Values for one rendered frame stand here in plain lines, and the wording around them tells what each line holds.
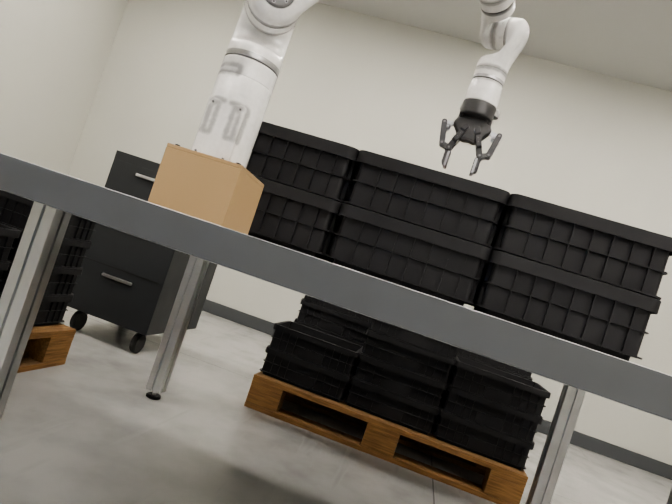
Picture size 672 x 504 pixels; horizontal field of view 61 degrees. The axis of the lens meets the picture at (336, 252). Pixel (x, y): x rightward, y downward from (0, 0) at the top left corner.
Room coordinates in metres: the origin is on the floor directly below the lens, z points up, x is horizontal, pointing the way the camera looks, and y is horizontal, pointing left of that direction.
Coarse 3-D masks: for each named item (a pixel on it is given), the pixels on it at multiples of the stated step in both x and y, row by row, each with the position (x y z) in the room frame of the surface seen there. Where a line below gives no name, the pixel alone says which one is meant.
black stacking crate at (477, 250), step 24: (360, 216) 1.09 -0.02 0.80; (384, 216) 1.08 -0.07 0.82; (336, 240) 1.11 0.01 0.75; (360, 240) 1.09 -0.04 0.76; (384, 240) 1.09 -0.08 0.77; (408, 240) 1.08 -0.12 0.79; (432, 240) 1.06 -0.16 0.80; (456, 240) 1.05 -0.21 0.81; (360, 264) 1.10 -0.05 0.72; (384, 264) 1.09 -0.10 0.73; (408, 264) 1.08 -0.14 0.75; (432, 264) 1.06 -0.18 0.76; (456, 264) 1.06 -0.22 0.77; (480, 264) 1.06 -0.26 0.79; (432, 288) 1.07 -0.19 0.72; (456, 288) 1.06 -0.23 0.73
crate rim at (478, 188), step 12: (360, 156) 1.10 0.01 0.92; (372, 156) 1.10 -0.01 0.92; (384, 156) 1.09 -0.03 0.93; (384, 168) 1.09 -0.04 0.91; (396, 168) 1.09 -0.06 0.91; (408, 168) 1.08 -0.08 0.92; (420, 168) 1.08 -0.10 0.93; (432, 180) 1.07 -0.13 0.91; (444, 180) 1.07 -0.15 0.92; (456, 180) 1.06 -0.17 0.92; (468, 180) 1.06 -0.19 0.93; (468, 192) 1.06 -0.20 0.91; (480, 192) 1.05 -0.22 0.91; (492, 192) 1.05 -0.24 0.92; (504, 192) 1.05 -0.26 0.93; (504, 204) 1.05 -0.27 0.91
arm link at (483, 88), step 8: (472, 80) 1.25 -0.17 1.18; (480, 80) 1.23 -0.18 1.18; (488, 80) 1.22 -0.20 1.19; (472, 88) 1.24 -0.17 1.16; (480, 88) 1.23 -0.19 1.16; (488, 88) 1.22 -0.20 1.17; (496, 88) 1.23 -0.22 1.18; (472, 96) 1.23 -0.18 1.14; (480, 96) 1.22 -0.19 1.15; (488, 96) 1.22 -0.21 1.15; (496, 96) 1.23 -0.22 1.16; (496, 104) 1.24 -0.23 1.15; (496, 112) 1.30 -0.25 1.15
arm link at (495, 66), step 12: (516, 24) 1.21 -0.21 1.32; (504, 36) 1.23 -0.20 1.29; (516, 36) 1.21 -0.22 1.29; (528, 36) 1.24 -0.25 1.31; (504, 48) 1.22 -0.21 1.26; (516, 48) 1.23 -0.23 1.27; (480, 60) 1.25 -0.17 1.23; (492, 60) 1.23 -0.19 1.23; (504, 60) 1.23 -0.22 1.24; (480, 72) 1.24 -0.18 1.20; (492, 72) 1.22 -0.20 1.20; (504, 72) 1.23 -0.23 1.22
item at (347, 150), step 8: (264, 128) 1.14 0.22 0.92; (272, 128) 1.14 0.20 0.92; (280, 128) 1.14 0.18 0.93; (288, 128) 1.13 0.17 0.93; (280, 136) 1.14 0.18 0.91; (288, 136) 1.13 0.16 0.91; (296, 136) 1.13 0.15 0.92; (304, 136) 1.13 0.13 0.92; (312, 136) 1.12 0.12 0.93; (304, 144) 1.12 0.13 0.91; (312, 144) 1.12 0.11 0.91; (320, 144) 1.12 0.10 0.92; (328, 144) 1.11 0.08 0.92; (336, 144) 1.11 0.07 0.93; (344, 144) 1.11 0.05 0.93; (328, 152) 1.12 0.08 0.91; (336, 152) 1.11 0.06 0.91; (344, 152) 1.11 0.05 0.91; (352, 152) 1.11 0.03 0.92
